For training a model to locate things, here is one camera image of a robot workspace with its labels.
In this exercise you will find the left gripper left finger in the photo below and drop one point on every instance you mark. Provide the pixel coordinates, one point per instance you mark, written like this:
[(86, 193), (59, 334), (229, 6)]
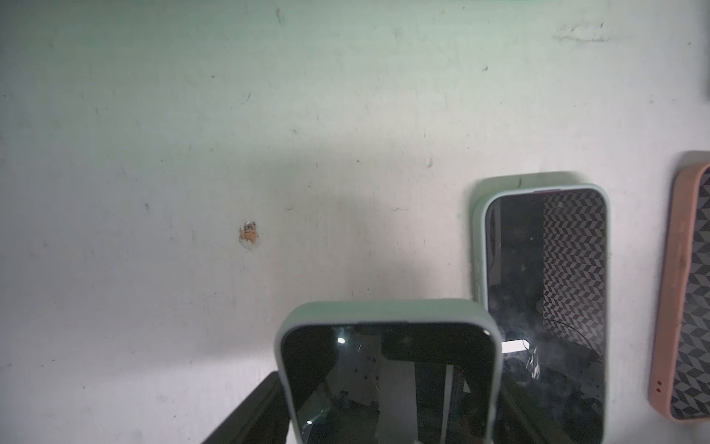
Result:
[(262, 418)]

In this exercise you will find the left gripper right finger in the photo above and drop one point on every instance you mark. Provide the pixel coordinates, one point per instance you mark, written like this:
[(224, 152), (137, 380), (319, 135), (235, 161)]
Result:
[(519, 420)]

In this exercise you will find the phone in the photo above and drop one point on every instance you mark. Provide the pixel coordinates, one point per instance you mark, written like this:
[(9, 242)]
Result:
[(679, 375), (540, 268), (419, 371)]

